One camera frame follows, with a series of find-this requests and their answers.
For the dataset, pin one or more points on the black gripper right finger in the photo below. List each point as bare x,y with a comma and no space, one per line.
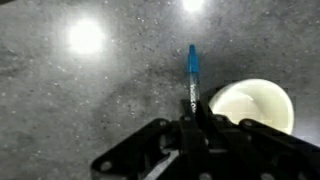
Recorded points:
260,152

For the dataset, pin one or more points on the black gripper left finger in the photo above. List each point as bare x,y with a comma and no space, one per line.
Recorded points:
139,154

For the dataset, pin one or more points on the blue marker pen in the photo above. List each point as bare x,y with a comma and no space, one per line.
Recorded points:
193,72

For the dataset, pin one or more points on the white bowl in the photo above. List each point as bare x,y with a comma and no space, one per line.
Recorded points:
257,99

